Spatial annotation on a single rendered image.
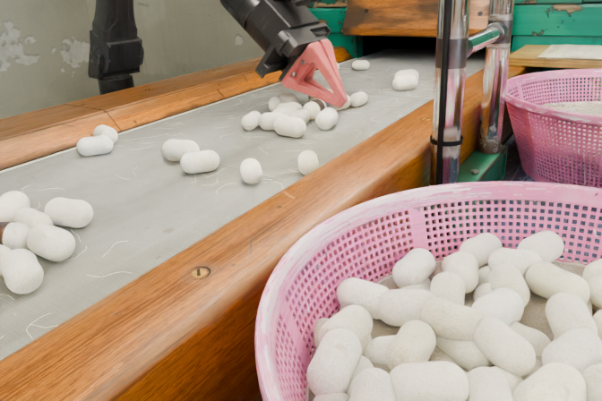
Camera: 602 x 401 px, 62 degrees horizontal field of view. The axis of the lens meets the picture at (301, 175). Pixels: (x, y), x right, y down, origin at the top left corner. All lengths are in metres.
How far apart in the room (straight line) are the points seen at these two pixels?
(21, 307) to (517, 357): 0.25
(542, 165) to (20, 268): 0.49
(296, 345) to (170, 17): 2.38
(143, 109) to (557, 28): 0.66
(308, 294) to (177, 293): 0.07
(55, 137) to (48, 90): 2.26
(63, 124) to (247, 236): 0.36
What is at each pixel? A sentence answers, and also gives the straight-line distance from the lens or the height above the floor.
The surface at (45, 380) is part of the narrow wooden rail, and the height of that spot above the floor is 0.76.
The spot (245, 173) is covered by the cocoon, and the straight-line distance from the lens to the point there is 0.41.
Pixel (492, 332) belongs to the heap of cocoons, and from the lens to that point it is 0.26.
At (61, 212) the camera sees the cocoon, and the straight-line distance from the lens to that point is 0.39.
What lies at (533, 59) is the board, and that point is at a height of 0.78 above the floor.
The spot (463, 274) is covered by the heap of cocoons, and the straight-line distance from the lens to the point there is 0.30.
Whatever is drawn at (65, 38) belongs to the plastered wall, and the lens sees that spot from 2.91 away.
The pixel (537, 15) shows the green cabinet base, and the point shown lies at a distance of 0.96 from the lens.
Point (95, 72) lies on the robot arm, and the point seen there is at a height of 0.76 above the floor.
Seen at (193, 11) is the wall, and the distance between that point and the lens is 2.47.
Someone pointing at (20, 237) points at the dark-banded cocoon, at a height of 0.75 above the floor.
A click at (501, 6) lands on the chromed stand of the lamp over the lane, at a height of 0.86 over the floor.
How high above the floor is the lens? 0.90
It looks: 21 degrees down
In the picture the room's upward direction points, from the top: 3 degrees counter-clockwise
